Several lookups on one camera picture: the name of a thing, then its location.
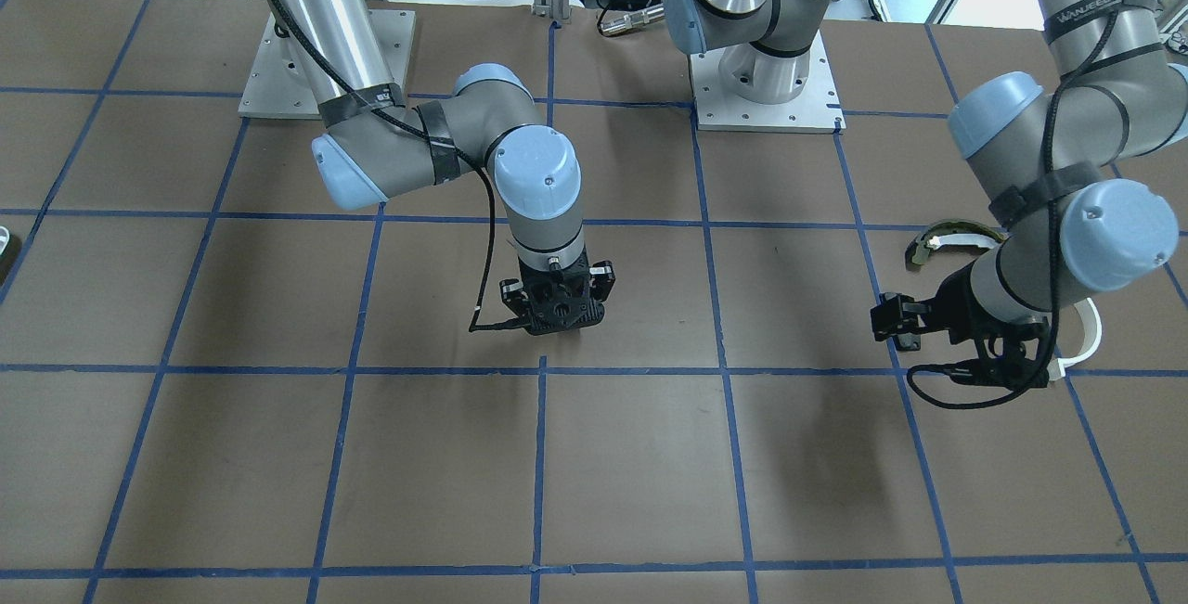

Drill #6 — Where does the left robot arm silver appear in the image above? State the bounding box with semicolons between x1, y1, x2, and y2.
663;0;1184;345

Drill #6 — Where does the black brake pad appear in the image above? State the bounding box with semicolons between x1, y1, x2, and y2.
892;333;922;352

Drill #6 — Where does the white curved plastic bracket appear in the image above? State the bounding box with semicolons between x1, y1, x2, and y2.
1048;297;1102;380

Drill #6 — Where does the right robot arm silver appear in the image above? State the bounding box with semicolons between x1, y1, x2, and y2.
267;0;614;335

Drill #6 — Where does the silver metal cylinder connector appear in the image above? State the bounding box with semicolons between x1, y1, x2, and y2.
598;4;665;38

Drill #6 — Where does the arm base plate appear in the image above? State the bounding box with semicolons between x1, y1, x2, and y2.
239;10;416;121
689;34;846;134

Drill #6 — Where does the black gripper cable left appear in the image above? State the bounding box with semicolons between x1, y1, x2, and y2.
906;0;1130;410

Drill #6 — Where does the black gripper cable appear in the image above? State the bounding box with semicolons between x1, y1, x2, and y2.
244;0;530;334
906;0;1130;410

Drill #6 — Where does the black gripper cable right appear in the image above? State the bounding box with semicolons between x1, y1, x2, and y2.
244;0;530;334

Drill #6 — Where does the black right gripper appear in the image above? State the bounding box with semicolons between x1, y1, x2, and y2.
499;252;617;325

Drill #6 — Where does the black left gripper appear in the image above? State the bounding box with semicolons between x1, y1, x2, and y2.
871;263;1031;342

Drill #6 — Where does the green curved brake shoe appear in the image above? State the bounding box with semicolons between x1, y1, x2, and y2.
904;218;1007;271

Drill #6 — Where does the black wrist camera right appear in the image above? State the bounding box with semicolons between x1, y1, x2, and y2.
525;297;605;335

